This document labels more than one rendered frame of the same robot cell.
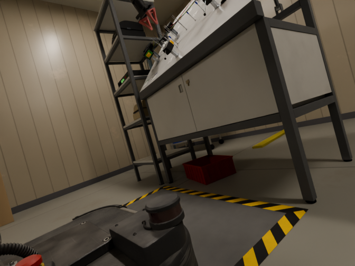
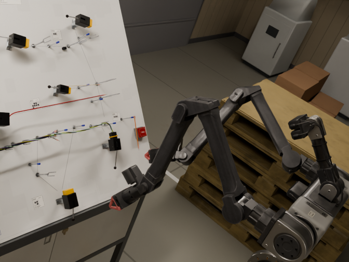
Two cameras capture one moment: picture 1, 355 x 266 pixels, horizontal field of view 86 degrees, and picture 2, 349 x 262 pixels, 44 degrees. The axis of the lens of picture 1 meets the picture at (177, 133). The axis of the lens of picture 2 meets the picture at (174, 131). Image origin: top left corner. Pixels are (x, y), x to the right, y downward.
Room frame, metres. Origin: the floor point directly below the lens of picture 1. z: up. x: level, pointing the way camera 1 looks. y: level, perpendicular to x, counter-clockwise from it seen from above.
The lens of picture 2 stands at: (1.51, 1.28, 2.30)
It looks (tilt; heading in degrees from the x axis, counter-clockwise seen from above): 30 degrees down; 247
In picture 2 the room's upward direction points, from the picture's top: 22 degrees clockwise
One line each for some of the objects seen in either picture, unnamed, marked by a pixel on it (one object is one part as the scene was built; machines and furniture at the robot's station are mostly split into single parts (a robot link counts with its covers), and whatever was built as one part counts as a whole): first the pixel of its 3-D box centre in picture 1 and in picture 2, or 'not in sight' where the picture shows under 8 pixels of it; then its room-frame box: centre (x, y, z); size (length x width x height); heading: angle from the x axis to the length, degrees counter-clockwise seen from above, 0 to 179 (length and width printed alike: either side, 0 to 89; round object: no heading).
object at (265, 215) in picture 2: not in sight; (263, 219); (0.71, 0.39, 1.45); 0.09 x 0.08 x 0.12; 41
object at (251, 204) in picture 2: not in sight; (241, 210); (0.76, 0.33, 1.43); 0.10 x 0.05 x 0.09; 131
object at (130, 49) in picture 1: (144, 95); not in sight; (2.14, 0.24, 0.93); 0.60 x 0.50 x 1.85; 35
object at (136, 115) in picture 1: (148, 107); not in sight; (2.02, 0.23, 0.76); 0.30 x 0.21 x 0.20; 128
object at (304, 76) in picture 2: not in sight; (306, 105); (-1.86, -2.93, 0.35); 1.25 x 0.85 x 0.70; 40
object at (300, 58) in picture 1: (220, 97); not in sight; (1.44, -0.38, 0.60); 1.17 x 0.58 x 0.40; 35
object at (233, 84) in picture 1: (220, 88); (96, 230); (1.04, -0.29, 0.60); 0.55 x 0.03 x 0.39; 35
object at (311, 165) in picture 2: not in sight; (312, 170); (0.33, 0.06, 1.45); 0.09 x 0.08 x 0.12; 41
